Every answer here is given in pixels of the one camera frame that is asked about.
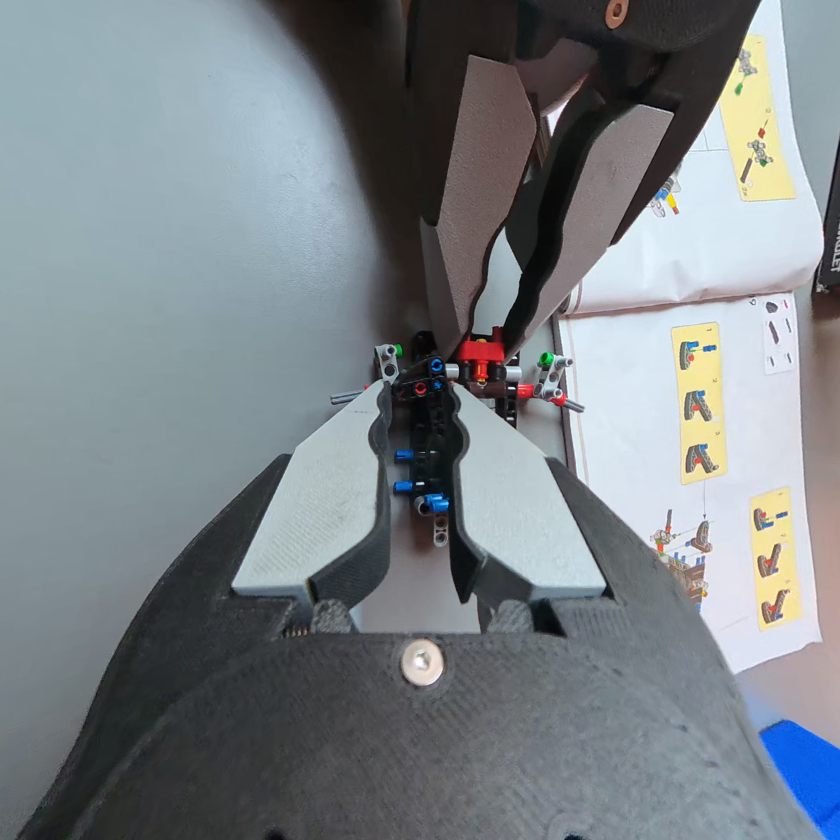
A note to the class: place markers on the white instruction booklet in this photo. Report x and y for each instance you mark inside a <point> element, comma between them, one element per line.
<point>722,394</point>

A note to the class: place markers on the lego set box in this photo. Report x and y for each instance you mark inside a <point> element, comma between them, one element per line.
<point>828,223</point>

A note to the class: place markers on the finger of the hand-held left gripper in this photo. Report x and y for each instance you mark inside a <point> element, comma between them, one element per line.
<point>485,170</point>
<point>604,190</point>

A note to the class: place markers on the small black lego subassembly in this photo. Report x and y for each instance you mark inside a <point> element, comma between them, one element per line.
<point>423,380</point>

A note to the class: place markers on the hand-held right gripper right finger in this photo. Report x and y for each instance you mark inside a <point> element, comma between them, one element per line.
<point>525,518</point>

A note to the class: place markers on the black lego frame assembly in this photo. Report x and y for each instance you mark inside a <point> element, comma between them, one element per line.
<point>485,374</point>

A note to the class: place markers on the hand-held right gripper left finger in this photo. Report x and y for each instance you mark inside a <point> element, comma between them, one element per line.
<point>308,512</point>

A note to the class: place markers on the blue plastic bin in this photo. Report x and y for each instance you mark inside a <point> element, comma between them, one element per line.
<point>807,781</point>

